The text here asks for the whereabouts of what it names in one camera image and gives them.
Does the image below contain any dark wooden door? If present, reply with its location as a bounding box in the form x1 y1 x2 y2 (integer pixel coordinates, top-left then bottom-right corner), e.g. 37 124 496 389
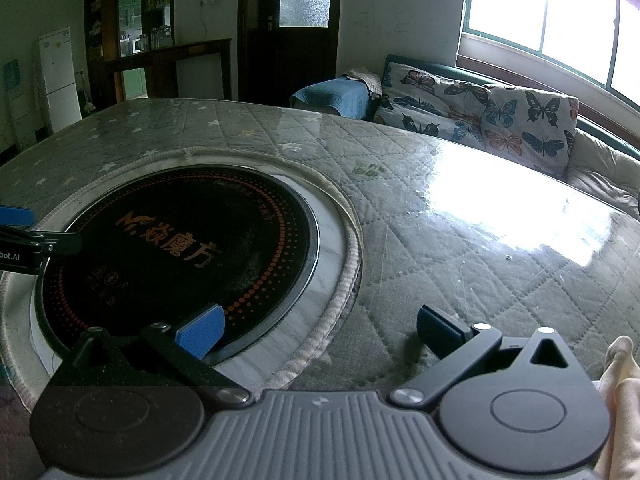
237 0 343 108

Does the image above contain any white water dispenser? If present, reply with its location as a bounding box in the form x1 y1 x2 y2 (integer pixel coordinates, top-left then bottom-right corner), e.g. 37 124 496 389
0 58 38 153

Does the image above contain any green framed window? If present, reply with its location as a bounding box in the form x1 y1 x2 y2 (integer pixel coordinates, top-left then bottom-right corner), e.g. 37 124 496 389
457 0 640 101

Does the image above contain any small beige cloth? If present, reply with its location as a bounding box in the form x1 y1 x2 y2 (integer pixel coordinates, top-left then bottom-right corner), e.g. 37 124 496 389
342 69 383 98

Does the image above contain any butterfly print cushion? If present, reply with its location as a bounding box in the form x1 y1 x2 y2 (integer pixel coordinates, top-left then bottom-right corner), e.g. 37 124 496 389
375 62 493 136
480 85 580 176

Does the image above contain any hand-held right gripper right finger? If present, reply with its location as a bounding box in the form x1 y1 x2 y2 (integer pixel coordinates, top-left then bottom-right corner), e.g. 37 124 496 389
390 304 587 409

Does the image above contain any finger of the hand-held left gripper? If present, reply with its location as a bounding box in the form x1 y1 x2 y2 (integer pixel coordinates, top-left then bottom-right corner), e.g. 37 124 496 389
0 205 82 257

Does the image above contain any black round induction cooktop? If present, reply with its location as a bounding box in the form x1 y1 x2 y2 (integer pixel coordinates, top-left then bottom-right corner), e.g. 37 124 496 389
36 167 320 366

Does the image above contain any mop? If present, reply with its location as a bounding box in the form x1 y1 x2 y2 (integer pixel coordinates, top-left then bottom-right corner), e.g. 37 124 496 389
75 70 96 113

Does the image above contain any dark wooden counter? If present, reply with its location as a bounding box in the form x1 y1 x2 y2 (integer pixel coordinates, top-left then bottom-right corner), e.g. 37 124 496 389
102 37 233 106

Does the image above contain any beige garment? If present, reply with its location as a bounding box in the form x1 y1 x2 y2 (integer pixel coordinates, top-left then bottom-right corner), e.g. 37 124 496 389
595 336 640 480

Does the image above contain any beige cushion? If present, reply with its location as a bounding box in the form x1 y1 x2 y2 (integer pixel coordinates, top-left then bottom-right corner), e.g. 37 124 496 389
565 127 640 221

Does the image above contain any white refrigerator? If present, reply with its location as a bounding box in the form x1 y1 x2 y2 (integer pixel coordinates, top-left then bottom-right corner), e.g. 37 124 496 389
38 27 83 136

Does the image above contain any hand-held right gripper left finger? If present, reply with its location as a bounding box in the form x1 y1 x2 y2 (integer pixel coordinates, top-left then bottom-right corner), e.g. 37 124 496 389
47 304 254 407

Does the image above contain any dark wooden display cabinet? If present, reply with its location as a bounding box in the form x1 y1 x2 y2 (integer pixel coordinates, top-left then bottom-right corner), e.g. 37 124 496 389
84 0 176 111

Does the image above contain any row of glass jars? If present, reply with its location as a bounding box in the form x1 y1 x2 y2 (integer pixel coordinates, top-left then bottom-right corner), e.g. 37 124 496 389
140 25 173 51

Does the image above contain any blue sofa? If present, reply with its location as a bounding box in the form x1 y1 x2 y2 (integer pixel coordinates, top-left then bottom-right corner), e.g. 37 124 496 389
290 55 640 221

